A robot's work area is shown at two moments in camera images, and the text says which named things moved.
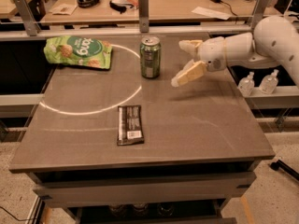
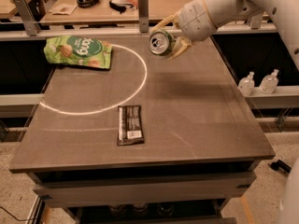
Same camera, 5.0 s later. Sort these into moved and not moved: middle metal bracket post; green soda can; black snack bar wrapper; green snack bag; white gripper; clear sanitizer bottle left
Moved: green soda can; white gripper
Not moved: clear sanitizer bottle left; green snack bag; middle metal bracket post; black snack bar wrapper
